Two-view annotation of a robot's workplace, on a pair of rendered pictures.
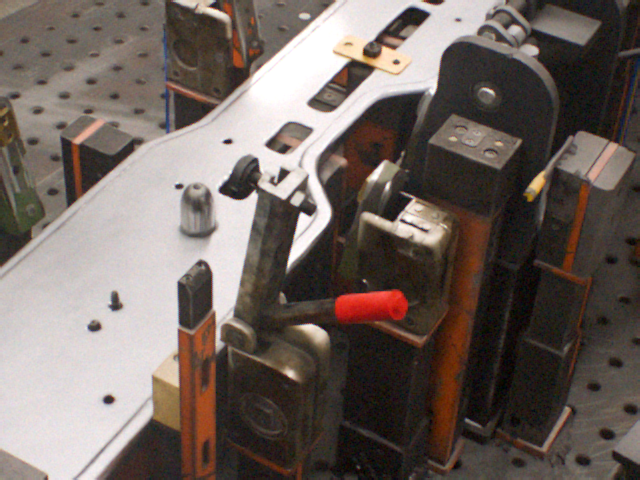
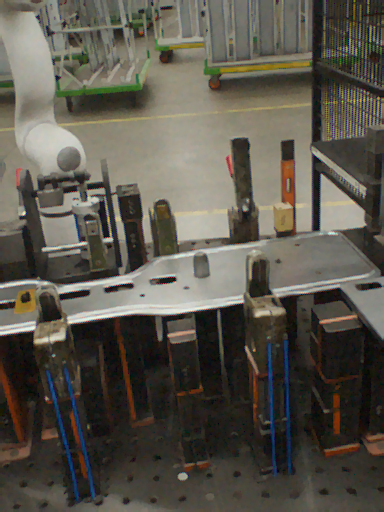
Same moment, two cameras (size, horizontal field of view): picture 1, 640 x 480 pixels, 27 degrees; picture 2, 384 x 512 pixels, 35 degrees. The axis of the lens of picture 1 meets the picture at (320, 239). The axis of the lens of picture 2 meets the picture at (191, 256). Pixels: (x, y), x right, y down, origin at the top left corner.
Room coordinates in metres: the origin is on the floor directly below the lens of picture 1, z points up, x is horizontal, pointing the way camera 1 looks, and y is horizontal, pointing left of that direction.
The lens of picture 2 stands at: (1.54, 0.97, 1.56)
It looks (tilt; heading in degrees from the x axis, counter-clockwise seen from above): 27 degrees down; 235
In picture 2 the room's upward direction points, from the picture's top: 6 degrees counter-clockwise
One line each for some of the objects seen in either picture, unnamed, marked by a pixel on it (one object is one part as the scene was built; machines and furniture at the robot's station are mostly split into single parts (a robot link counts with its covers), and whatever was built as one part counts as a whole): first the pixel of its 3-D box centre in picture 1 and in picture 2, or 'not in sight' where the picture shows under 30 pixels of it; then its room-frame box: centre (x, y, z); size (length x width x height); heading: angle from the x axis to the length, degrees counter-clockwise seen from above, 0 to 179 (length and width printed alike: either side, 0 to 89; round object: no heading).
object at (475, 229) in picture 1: (448, 310); (139, 273); (0.93, -0.13, 0.91); 0.07 x 0.05 x 0.42; 62
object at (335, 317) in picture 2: not in sight; (333, 379); (0.83, 0.37, 0.84); 0.11 x 0.10 x 0.28; 62
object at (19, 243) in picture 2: not in sight; (28, 303); (1.16, -0.23, 0.89); 0.13 x 0.11 x 0.38; 62
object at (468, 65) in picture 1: (497, 210); (83, 270); (1.04, -0.18, 0.94); 0.18 x 0.13 x 0.49; 152
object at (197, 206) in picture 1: (197, 211); (201, 266); (0.92, 0.11, 1.02); 0.03 x 0.03 x 0.07
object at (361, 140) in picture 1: (373, 171); (43, 363); (1.22, -0.06, 0.84); 0.13 x 0.05 x 0.29; 62
